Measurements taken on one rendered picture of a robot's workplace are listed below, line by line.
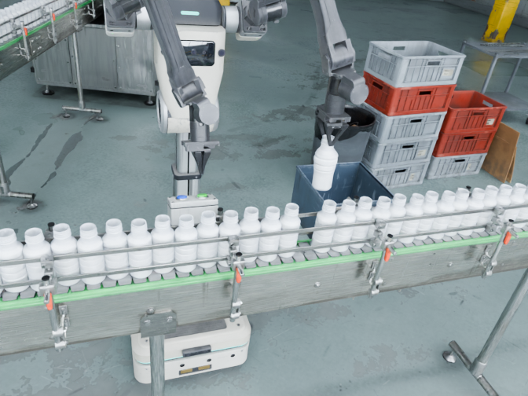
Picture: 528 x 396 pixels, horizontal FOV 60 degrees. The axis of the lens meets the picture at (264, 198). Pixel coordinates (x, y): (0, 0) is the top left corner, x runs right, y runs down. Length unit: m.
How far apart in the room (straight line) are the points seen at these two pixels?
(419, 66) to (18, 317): 2.98
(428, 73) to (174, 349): 2.60
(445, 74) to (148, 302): 2.97
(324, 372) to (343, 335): 0.27
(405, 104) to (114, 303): 2.80
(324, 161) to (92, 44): 3.81
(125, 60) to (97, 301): 3.79
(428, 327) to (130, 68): 3.59
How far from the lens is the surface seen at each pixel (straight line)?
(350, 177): 2.11
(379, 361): 2.51
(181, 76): 1.26
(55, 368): 2.40
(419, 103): 3.69
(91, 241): 1.18
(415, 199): 1.46
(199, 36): 1.59
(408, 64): 3.46
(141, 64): 4.83
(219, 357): 2.18
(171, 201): 1.34
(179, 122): 1.68
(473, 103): 4.71
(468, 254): 1.72
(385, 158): 3.73
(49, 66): 5.13
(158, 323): 1.34
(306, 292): 1.43
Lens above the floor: 1.85
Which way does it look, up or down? 32 degrees down
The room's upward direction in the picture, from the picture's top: 7 degrees clockwise
